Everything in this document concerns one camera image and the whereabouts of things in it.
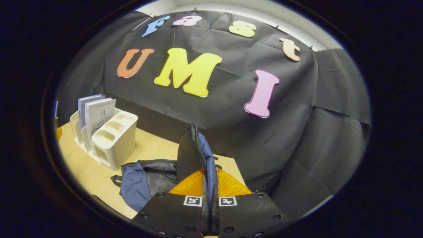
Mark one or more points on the blue schoolbag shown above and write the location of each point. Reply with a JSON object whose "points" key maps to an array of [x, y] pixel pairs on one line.
{"points": [[138, 188]]}

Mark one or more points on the black backdrop cloth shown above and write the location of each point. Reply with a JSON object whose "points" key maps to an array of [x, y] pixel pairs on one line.
{"points": [[297, 132]]}

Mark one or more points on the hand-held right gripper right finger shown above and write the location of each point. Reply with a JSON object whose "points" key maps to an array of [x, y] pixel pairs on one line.
{"points": [[248, 215]]}

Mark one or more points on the white bookshelf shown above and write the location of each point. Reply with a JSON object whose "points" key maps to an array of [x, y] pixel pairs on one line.
{"points": [[119, 145]]}

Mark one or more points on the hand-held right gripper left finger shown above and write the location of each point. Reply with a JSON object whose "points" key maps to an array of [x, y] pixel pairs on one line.
{"points": [[172, 215]]}

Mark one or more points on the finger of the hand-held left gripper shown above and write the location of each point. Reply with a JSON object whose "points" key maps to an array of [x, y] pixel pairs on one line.
{"points": [[58, 133]]}

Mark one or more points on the white book with grey-blue spine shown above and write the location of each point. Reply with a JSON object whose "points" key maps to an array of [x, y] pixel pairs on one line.
{"points": [[100, 115], [82, 109]]}

